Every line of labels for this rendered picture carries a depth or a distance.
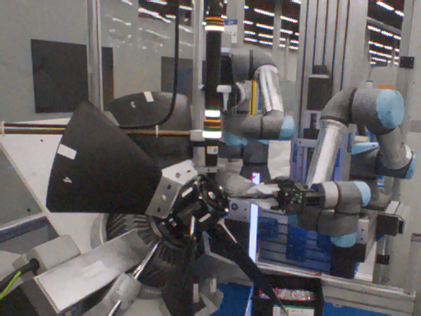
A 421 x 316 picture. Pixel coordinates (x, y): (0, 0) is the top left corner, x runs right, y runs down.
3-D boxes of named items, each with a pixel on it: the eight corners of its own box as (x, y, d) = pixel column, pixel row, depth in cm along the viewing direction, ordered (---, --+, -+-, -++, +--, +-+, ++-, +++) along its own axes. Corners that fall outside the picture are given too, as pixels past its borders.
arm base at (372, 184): (347, 190, 192) (349, 169, 189) (381, 195, 186) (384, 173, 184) (339, 197, 178) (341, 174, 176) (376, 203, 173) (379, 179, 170)
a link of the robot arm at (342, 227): (326, 234, 138) (329, 202, 135) (359, 243, 132) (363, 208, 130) (316, 242, 131) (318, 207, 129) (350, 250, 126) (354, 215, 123)
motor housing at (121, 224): (134, 308, 101) (172, 283, 96) (80, 227, 102) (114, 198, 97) (182, 271, 123) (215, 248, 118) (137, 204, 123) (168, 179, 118)
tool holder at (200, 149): (191, 172, 106) (191, 132, 104) (187, 167, 113) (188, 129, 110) (227, 172, 108) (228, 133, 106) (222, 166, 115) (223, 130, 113)
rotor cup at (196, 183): (144, 216, 98) (182, 185, 93) (165, 187, 111) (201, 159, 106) (187, 259, 102) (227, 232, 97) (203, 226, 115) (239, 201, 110)
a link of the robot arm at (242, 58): (242, 164, 197) (253, 60, 156) (209, 164, 195) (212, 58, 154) (241, 146, 204) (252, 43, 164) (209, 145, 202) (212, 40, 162)
